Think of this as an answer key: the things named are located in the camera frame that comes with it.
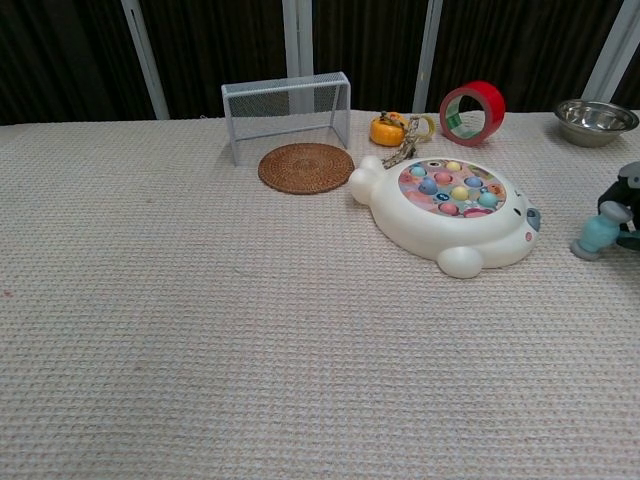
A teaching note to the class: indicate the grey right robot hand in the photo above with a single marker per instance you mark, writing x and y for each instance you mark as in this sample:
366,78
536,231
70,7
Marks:
627,192

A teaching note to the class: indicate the teal grey toy hammer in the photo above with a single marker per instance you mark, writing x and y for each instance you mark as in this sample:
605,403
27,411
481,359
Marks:
597,232

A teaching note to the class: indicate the white bear-shaped pop-button toy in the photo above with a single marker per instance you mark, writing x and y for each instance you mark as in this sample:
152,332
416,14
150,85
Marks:
400,220

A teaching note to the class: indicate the stainless steel bowl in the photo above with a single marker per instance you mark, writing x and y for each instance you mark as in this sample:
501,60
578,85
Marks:
590,132

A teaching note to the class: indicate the red tape roll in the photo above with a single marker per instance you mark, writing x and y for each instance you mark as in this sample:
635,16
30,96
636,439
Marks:
487,97

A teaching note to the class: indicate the round brown rattan coaster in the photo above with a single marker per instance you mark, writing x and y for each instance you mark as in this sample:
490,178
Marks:
305,169

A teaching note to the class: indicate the beige woven tablecloth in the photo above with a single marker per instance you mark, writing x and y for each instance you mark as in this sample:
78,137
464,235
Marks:
200,325

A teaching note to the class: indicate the black pleated curtain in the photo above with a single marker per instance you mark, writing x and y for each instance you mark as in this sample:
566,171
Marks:
60,55

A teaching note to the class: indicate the white aluminium frame post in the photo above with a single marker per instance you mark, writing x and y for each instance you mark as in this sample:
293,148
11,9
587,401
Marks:
145,60
612,50
297,40
427,50

